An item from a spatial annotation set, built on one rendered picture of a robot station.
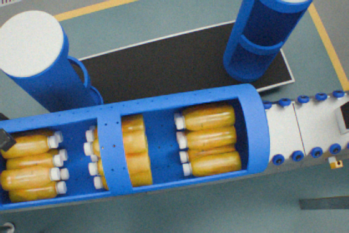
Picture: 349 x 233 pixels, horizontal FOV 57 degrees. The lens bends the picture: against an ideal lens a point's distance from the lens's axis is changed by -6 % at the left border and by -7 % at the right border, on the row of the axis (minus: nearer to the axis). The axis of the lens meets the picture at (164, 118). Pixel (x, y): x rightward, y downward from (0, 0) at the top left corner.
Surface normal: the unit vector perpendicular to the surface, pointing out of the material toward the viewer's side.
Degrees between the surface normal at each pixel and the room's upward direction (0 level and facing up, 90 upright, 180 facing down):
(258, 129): 14
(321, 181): 0
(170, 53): 0
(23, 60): 0
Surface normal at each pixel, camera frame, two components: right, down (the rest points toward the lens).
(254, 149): 0.08, 0.37
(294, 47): -0.01, -0.25
